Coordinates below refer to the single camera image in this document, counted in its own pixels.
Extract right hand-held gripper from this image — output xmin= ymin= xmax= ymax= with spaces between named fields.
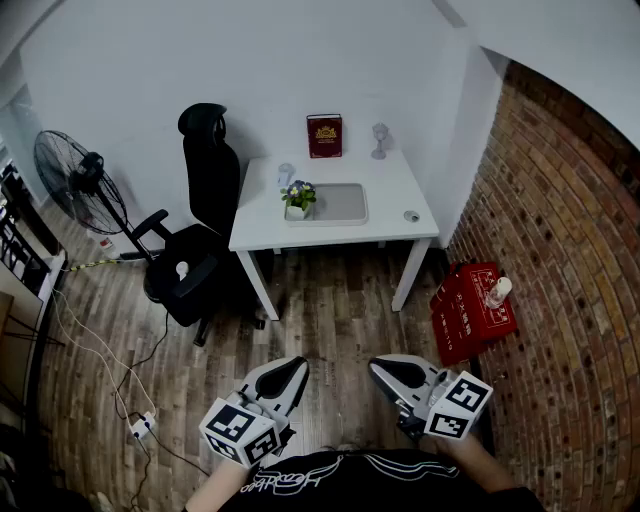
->
xmin=368 ymin=353 xmax=494 ymax=442

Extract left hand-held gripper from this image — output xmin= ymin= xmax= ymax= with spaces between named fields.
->
xmin=198 ymin=355 xmax=310 ymax=469

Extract grey tray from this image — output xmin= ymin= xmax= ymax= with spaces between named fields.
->
xmin=284 ymin=182 xmax=370 ymax=227

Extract purple flowers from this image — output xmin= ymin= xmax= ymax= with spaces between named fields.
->
xmin=280 ymin=179 xmax=318 ymax=222

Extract person's left forearm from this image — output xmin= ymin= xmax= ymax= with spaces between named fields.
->
xmin=184 ymin=462 xmax=262 ymax=512

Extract person's right forearm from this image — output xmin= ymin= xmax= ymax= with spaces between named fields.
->
xmin=434 ymin=432 xmax=517 ymax=497

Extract red fire equipment box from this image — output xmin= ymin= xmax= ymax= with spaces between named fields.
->
xmin=429 ymin=274 xmax=484 ymax=369
xmin=449 ymin=261 xmax=519 ymax=344

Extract white table leg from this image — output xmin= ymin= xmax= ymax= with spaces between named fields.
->
xmin=391 ymin=239 xmax=430 ymax=312
xmin=235 ymin=249 xmax=281 ymax=321

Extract person's black shirt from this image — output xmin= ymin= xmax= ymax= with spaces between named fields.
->
xmin=184 ymin=447 xmax=547 ymax=512

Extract clear bottle with white cap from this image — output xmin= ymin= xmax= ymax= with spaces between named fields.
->
xmin=483 ymin=276 xmax=514 ymax=310

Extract white power strip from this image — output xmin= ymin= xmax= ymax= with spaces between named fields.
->
xmin=128 ymin=410 xmax=157 ymax=440

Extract black office chair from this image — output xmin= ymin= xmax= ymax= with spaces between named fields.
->
xmin=143 ymin=102 xmax=267 ymax=347

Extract clear glass goblet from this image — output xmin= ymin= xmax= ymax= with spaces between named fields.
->
xmin=370 ymin=122 xmax=390 ymax=161

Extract red hardcover book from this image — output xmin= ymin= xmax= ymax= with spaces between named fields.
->
xmin=306 ymin=113 xmax=344 ymax=159

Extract black standing fan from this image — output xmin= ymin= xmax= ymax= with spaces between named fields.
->
xmin=33 ymin=129 xmax=162 ymax=264

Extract white cable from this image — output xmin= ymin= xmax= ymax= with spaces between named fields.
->
xmin=49 ymin=287 xmax=157 ymax=417

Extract yellow and black cable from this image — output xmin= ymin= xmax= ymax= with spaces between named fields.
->
xmin=62 ymin=258 xmax=121 ymax=274

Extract black metal frame table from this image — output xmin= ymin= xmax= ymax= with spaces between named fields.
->
xmin=0 ymin=164 xmax=69 ymax=437

